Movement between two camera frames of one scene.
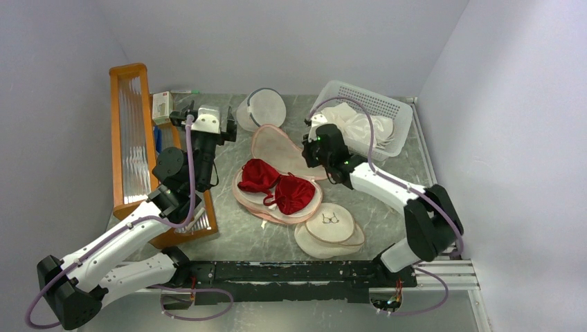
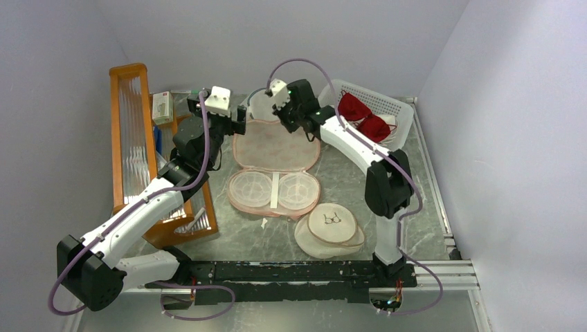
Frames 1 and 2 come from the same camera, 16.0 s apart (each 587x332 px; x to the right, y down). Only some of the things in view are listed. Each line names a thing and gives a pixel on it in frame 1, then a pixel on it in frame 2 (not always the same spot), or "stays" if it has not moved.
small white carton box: x=163 y=106 stays
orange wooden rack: x=135 y=150 stays
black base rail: x=250 y=281 stays
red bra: x=291 y=194 -> x=369 y=126
